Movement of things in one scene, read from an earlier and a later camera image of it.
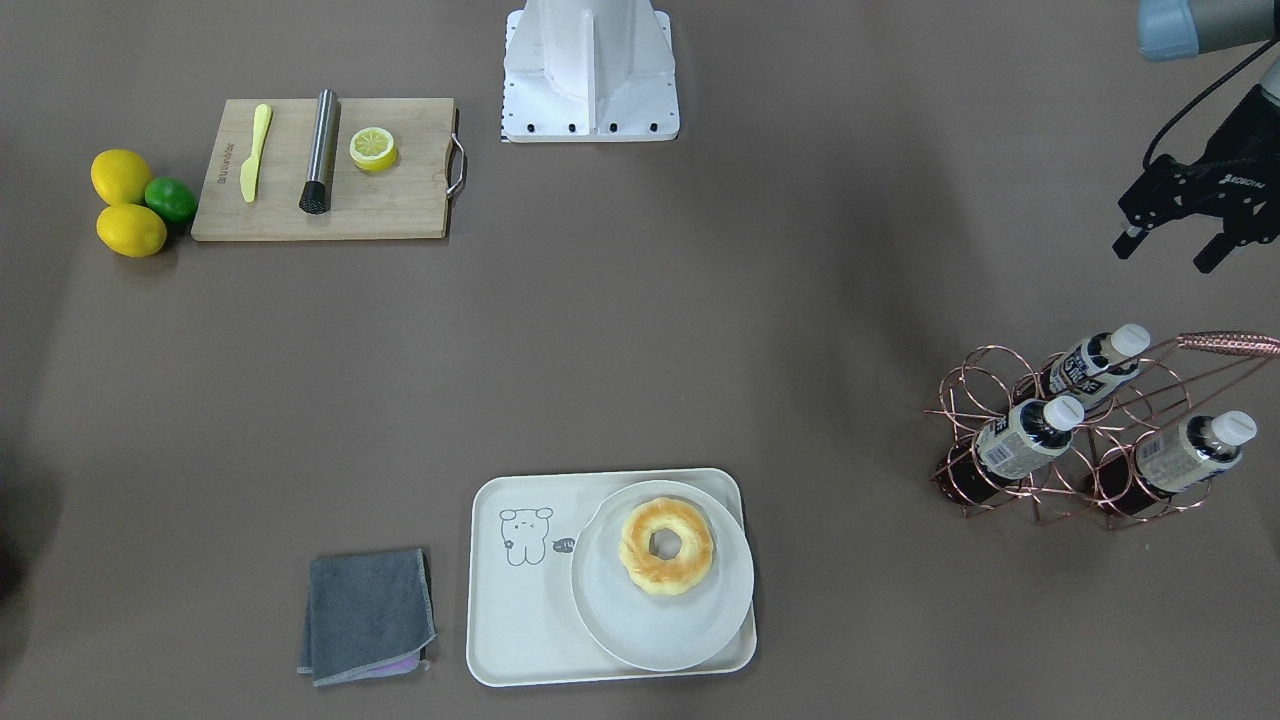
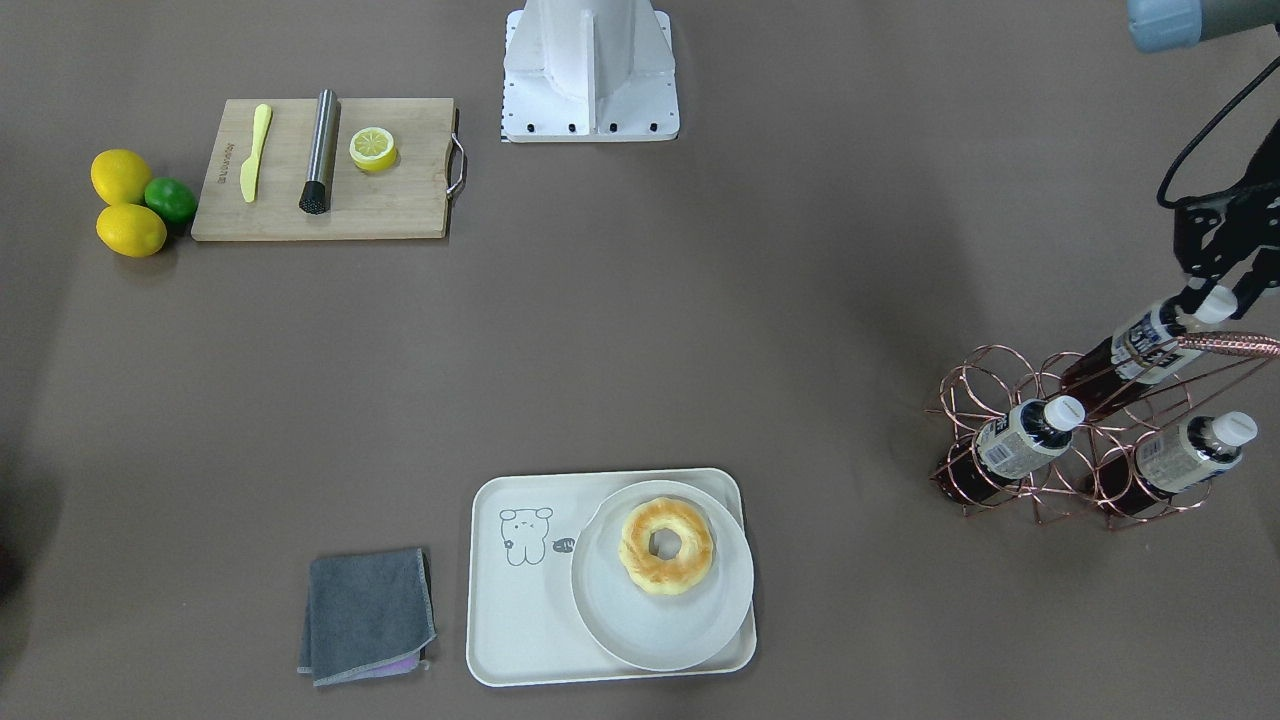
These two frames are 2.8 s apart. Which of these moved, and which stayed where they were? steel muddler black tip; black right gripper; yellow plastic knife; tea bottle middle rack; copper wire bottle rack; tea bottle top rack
Moved: black right gripper; tea bottle top rack
Stayed: steel muddler black tip; tea bottle middle rack; yellow plastic knife; copper wire bottle rack
